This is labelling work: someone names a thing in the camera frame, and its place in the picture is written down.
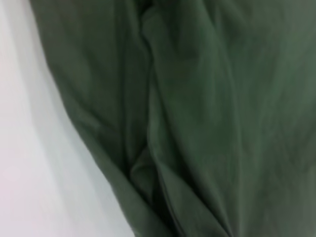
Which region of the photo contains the dark green FREE! t-shirt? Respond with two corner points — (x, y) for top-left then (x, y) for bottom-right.
(29, 0), (316, 237)

